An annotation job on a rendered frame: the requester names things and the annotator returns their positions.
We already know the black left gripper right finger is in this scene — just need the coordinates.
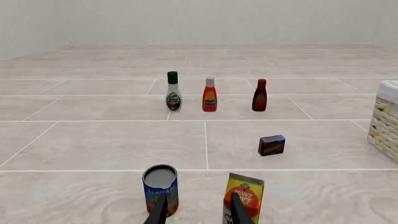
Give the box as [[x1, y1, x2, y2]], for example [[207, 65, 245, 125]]
[[229, 192, 254, 224]]

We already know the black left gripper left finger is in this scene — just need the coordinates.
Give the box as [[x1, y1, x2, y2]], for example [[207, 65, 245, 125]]
[[142, 198, 169, 224]]

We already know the blue chocolate pudding box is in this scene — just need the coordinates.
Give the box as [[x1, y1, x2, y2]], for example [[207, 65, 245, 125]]
[[257, 134, 287, 157]]

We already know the woven basket white liner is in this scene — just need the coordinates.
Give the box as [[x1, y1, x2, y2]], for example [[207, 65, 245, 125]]
[[366, 80, 398, 164]]

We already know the orange juice carton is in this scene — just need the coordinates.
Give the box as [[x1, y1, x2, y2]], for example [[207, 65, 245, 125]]
[[222, 172, 266, 224]]

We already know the blue soup can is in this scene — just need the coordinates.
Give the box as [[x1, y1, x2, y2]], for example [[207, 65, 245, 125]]
[[142, 164, 180, 218]]

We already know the dark red sauce bottle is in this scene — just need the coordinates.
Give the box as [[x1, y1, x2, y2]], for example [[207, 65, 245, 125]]
[[251, 78, 268, 112]]

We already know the red bottle white cap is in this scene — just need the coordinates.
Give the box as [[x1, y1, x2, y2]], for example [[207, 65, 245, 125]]
[[201, 77, 219, 112]]

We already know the white dressing bottle green cap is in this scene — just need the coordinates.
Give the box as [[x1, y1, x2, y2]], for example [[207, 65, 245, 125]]
[[165, 71, 182, 112]]

